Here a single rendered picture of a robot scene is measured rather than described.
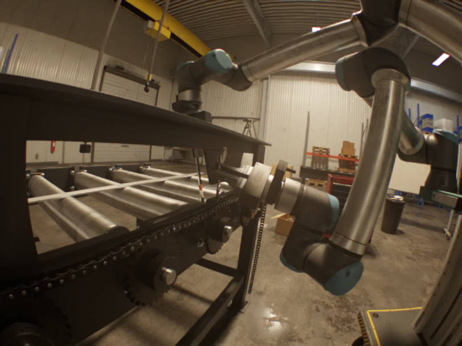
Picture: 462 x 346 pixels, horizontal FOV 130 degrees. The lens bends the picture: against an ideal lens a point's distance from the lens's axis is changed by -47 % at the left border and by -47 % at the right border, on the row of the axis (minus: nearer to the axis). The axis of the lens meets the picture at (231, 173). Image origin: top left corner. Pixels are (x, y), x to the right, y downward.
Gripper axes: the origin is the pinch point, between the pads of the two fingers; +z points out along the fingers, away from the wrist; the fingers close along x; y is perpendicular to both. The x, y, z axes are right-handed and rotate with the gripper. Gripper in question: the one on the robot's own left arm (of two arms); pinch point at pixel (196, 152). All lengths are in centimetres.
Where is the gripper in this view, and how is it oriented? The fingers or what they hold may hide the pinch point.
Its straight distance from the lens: 71.8
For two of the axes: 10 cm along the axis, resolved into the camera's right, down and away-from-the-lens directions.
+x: -9.1, 1.2, 3.9
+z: 1.3, 9.9, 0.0
